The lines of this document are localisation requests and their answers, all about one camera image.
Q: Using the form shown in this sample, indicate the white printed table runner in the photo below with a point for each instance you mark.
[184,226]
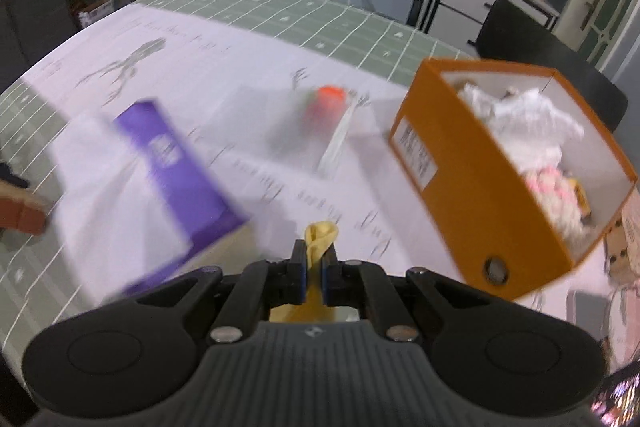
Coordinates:
[370,197]

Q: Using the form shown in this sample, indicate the white tissue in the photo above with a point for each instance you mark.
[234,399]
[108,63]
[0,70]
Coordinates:
[527,126]

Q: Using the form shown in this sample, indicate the orange cardboard box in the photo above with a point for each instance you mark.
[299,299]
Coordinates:
[494,230]

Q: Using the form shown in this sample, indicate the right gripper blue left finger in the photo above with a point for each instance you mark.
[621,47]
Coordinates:
[298,271]

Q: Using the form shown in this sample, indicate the green grid tablecloth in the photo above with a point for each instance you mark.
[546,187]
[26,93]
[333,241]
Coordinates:
[295,37]

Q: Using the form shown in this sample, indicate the brown heart-shaped sponge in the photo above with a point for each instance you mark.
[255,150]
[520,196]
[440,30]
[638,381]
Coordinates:
[21,210]

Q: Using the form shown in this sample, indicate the yellow cleaning cloth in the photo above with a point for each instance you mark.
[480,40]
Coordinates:
[318,237]

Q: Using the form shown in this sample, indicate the purple tissue pack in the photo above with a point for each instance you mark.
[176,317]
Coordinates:
[137,206]

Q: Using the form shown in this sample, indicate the white drawer cabinet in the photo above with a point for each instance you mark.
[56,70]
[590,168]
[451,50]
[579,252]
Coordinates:
[458,22]

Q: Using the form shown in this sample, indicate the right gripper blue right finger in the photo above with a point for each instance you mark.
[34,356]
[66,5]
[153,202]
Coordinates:
[328,274]

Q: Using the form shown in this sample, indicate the small cardboard robot box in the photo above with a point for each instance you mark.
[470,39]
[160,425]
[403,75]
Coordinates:
[622,245]

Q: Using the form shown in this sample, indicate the pink white crochet ball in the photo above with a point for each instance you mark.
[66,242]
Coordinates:
[563,201]

